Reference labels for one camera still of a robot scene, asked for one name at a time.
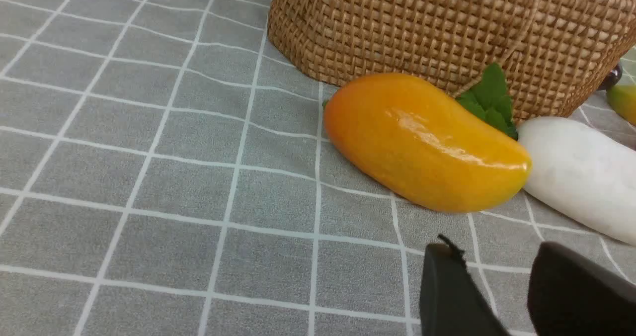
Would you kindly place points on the grey checkered tablecloth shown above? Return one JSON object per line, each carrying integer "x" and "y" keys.
{"x": 164, "y": 173}

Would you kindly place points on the woven wicker basket green lining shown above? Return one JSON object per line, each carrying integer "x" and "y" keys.
{"x": 555, "y": 53}

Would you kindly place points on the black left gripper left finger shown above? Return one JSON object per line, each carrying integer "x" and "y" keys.
{"x": 450, "y": 302}

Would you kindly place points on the orange yellow mango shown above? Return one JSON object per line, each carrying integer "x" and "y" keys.
{"x": 420, "y": 143}

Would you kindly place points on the orange persimmon green leaf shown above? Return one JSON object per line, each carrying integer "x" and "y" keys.
{"x": 489, "y": 101}

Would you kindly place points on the white radish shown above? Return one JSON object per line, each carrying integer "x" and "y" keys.
{"x": 582, "y": 173}

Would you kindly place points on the dark purple eggplant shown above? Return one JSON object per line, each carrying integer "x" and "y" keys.
{"x": 612, "y": 78}

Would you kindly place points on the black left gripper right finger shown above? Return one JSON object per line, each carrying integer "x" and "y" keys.
{"x": 570, "y": 295}

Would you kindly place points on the yellow banana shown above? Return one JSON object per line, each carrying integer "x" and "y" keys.
{"x": 622, "y": 100}

